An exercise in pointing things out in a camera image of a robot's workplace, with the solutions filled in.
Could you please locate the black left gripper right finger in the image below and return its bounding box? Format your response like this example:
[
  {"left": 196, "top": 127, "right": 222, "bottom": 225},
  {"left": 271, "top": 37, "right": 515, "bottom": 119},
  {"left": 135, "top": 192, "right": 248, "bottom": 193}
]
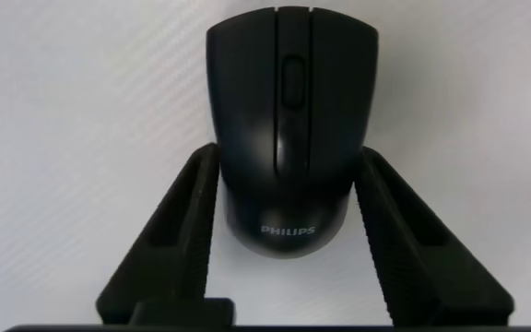
[{"left": 352, "top": 146, "right": 515, "bottom": 328}]

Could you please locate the black Philips computer mouse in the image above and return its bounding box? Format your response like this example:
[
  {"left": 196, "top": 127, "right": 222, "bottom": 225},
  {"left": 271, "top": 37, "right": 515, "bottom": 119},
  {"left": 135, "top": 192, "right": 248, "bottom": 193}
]
[{"left": 205, "top": 5, "right": 380, "bottom": 260}]

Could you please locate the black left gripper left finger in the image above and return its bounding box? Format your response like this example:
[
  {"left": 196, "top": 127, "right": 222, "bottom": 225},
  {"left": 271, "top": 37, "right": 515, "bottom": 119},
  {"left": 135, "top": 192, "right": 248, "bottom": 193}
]
[{"left": 95, "top": 142, "right": 223, "bottom": 326}]

